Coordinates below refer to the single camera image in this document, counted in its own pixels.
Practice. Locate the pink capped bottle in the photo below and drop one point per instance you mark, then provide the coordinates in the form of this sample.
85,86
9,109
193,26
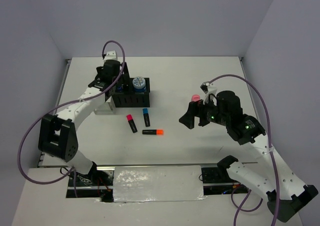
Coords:
195,98

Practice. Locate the orange highlighter marker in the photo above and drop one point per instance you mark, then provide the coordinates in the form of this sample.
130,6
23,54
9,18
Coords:
152,132

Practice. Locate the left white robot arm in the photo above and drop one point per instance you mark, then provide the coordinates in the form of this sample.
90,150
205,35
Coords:
58,136

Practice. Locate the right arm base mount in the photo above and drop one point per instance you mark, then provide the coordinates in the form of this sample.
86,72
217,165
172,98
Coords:
216,182

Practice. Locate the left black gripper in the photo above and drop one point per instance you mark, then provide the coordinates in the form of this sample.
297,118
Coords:
125,73

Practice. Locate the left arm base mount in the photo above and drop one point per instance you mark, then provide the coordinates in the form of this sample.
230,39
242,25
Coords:
101,189

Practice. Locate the blue round tin back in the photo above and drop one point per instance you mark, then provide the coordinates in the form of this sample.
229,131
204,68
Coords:
139,84

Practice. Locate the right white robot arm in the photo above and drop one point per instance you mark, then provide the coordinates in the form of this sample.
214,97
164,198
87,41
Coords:
281,188

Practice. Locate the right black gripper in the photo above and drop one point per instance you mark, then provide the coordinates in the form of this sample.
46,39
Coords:
195,108

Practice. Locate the white slotted container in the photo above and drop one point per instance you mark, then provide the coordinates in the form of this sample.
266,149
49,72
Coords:
108,108

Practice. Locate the pink highlighter marker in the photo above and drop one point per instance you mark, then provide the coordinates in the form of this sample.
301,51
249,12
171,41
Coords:
131,123

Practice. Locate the blue highlighter marker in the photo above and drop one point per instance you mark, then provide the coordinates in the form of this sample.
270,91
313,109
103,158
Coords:
146,117

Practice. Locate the black slotted container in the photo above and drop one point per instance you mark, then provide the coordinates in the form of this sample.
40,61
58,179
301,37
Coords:
131,98

